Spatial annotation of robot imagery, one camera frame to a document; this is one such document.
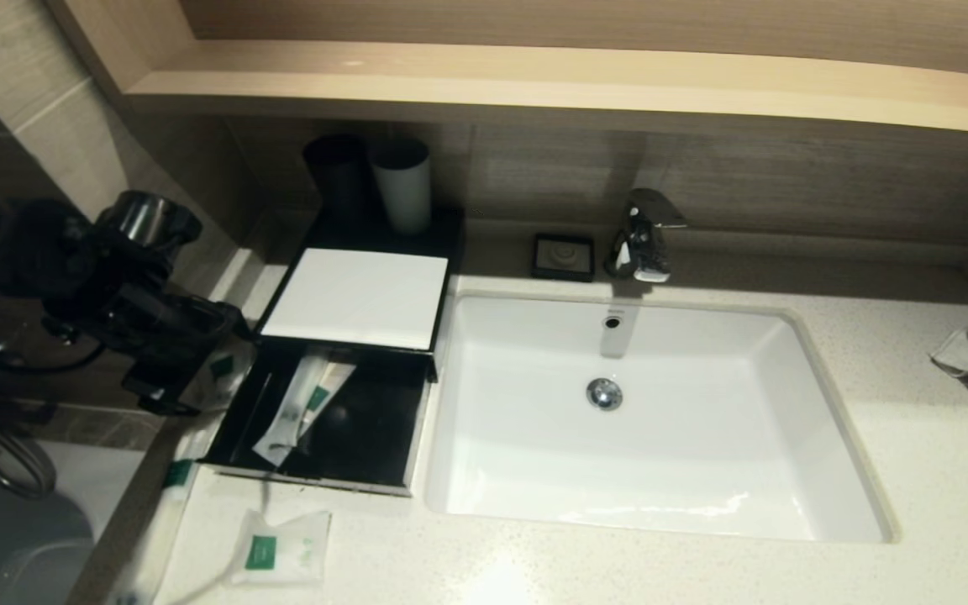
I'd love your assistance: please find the small sachet with green label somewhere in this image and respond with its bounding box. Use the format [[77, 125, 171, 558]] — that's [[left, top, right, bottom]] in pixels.
[[190, 349, 254, 413]]

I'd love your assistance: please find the clear tube packet green label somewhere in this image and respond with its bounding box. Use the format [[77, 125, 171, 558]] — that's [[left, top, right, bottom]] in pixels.
[[251, 349, 334, 469]]

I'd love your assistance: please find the black glossy box drawer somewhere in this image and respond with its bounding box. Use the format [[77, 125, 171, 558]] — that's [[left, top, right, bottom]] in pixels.
[[203, 340, 436, 498]]

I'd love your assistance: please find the black plastic cup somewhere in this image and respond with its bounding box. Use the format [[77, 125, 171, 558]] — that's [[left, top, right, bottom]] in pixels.
[[302, 136, 370, 228]]

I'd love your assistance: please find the black tray with white liner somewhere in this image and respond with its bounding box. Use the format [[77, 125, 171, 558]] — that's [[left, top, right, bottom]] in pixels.
[[253, 206, 466, 354]]

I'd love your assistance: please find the white paper packet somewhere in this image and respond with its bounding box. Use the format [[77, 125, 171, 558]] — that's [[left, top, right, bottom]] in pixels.
[[301, 361, 358, 439]]

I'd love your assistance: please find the long clear toothbrush packet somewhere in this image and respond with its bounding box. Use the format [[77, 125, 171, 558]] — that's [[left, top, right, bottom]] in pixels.
[[110, 420, 220, 605]]

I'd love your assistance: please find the grey plastic cup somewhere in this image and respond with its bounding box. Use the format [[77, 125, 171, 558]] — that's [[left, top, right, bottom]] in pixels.
[[371, 139, 434, 236]]

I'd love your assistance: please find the flat sachet with green label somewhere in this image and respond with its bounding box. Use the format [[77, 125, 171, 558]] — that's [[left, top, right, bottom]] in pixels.
[[226, 511, 332, 587]]

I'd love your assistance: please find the black square soap dish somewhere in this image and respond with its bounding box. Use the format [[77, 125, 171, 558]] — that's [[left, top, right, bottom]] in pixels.
[[532, 235, 596, 284]]

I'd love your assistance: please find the chrome sink drain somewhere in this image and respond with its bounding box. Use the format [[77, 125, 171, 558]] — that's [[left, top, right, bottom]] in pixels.
[[586, 378, 624, 413]]

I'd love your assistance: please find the chrome sink faucet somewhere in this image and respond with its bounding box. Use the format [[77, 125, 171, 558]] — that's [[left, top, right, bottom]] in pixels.
[[604, 190, 688, 285]]

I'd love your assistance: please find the white ceramic sink basin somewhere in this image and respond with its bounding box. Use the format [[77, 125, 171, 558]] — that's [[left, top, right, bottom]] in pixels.
[[425, 290, 901, 545]]

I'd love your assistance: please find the black coiled cable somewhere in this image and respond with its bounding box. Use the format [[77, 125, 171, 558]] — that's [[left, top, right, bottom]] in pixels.
[[0, 395, 58, 501]]

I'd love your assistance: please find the light wooden wall shelf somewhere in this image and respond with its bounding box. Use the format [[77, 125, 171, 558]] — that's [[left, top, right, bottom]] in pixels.
[[47, 0, 968, 139]]

